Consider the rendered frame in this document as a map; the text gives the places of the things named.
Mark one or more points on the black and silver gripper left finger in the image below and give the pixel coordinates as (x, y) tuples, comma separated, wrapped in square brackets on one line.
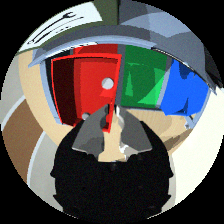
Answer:
[(87, 137)]

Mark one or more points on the red plastic bin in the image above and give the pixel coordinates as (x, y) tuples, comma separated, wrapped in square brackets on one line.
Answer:
[(77, 85)]

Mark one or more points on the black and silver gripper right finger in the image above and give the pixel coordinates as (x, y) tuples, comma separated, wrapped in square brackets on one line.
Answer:
[(137, 137)]

